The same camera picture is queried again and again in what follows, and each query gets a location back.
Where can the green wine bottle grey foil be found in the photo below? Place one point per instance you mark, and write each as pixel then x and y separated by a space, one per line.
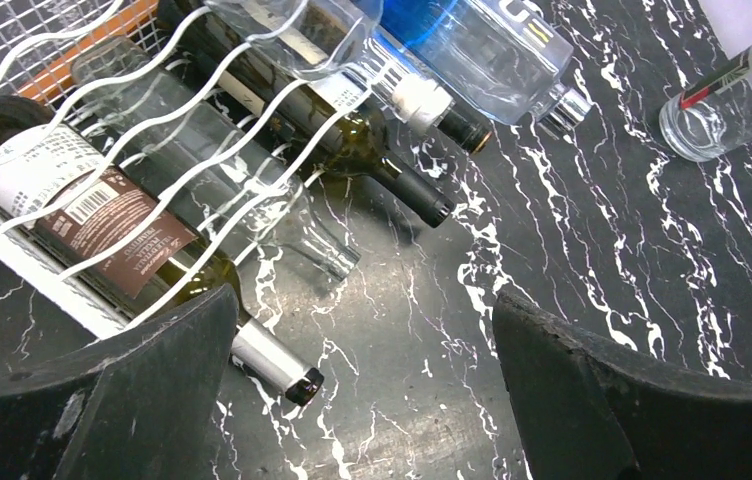
pixel 53 178

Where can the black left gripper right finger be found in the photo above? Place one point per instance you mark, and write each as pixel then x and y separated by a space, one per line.
pixel 587 407

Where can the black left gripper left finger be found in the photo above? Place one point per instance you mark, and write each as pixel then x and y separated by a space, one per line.
pixel 134 406

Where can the clear square bottle gold cap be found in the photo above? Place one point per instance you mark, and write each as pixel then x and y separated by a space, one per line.
pixel 363 60

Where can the dark green tall wine bottle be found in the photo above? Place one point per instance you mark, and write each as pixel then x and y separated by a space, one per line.
pixel 352 135

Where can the large clear bottle white cap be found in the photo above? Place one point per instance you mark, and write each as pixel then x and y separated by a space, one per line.
pixel 713 115

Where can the small clear glass bottle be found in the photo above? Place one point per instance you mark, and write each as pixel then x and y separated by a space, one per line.
pixel 283 217

